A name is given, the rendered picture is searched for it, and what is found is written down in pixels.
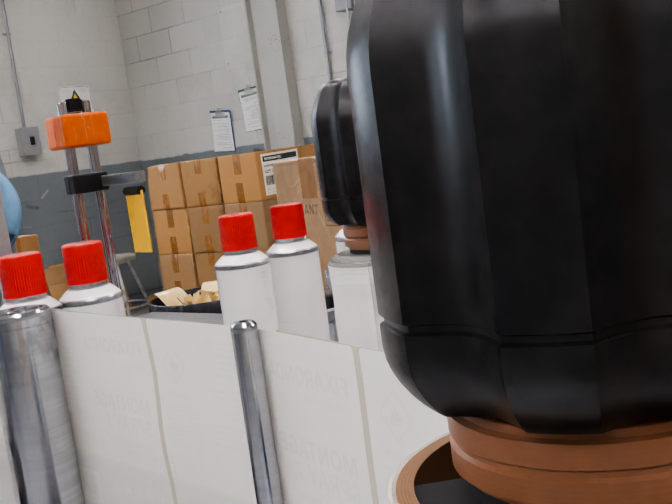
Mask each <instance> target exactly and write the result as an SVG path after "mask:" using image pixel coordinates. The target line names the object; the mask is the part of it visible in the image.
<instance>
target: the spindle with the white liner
mask: <svg viewBox="0 0 672 504"><path fill-rule="evenodd" d="M311 129H312V136H313V144H314V151H315V158H316V166H317V173H318V180H319V187H320V195H321V197H322V198H323V200H321V202H322V208H323V212H324V214H325V215H326V217H327V218H328V219H329V220H330V221H331V222H332V223H333V224H335V225H345V227H343V235H344V236H345V238H344V243H345V246H346V247H348V249H347V250H344V251H341V252H340V253H338V254H335V255H334V256H333V257H332V258H330V259H329V263H328V268H329V274H330V279H331V286H332V292H333V299H334V310H335V320H336V326H337V333H338V339H339V342H340V343H345V344H349V345H354V346H358V347H363V348H369V349H374V350H380V351H384V350H383V346H382V339H381V331H380V323H381V322H383V321H384V318H383V317H381V316H380V315H379V314H378V309H377V301H376V293H375V286H374V278H373V271H372V263H371V255H370V248H369V240H368V233H367V225H366V217H365V210H364V202H363V194H362V187H361V179H360V172H359V164H358V156H357V149H356V141H355V134H354V126H353V118H352V111H351V103H350V96H349V88H348V80H347V76H344V77H341V78H338V79H335V80H331V81H329V82H327V83H324V84H323V85H322V86H321V87H320V88H319V90H318V92H317V95H316V98H315V101H314V104H313V108H312V113H311Z"/></svg>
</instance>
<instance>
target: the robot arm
mask: <svg viewBox="0 0 672 504"><path fill-rule="evenodd" d="M0 188H1V193H2V199H3V204H4V210H5V215H6V221H7V227H8V232H9V238H10V243H11V249H12V254H15V253H17V245H16V239H17V237H18V235H19V232H20V229H21V224H22V208H21V203H20V199H19V196H18V194H17V192H16V190H15V188H14V187H13V185H12V184H11V182H10V181H9V179H8V176H7V173H6V170H5V167H4V164H3V161H2V158H1V155H0Z"/></svg>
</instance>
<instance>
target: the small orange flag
mask: <svg viewBox="0 0 672 504"><path fill-rule="evenodd" d="M144 193H145V188H144V187H143V186H131V187H125V188H124V189H123V194H124V195H125V196H126V200H127V206H128V212H129V219H130V225H131V231H132V237H133V243H134V249H135V252H153V251H152V245H151V238H150V232H149V226H148V220H147V214H146V207H145V201H144V195H143V194H144Z"/></svg>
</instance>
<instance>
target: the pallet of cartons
mask: <svg viewBox="0 0 672 504"><path fill-rule="evenodd" d="M312 156H315V151H314V144H309V145H302V146H294V147H285V148H278V149H272V150H264V151H257V152H250V153H241V154H234V155H228V156H220V157H213V158H205V159H197V160H191V161H184V162H177V163H170V164H160V165H156V166H151V167H148V168H147V169H148V187H149V195H150V201H151V208H152V211H153V217H154V224H155V231H156V237H157V244H158V250H159V262H160V268H161V275H162V281H163V287H164V291H165V290H169V289H172V288H175V287H179V288H181V289H182V290H188V289H193V288H199V287H202V283H203V282H209V281H217V277H216V270H215V267H214V266H215V264H216V263H217V261H218V260H219V259H220V258H221V257H222V256H223V255H224V252H222V245H221V238H220V232H219V225H218V217H219V216H222V215H226V214H232V213H239V212H252V214H253V219H254V225H255V232H256V238H257V243H258V246H257V250H259V251H261V252H262V253H264V254H265V255H266V252H267V251H268V250H269V248H270V247H271V246H272V245H273V244H274V243H275V240H274V239H273V231H272V224H271V217H270V210H269V208H270V207H271V206H273V205H278V200H277V193H276V186H275V179H274V172H273V165H272V164H273V162H277V161H284V160H291V159H298V158H305V157H312Z"/></svg>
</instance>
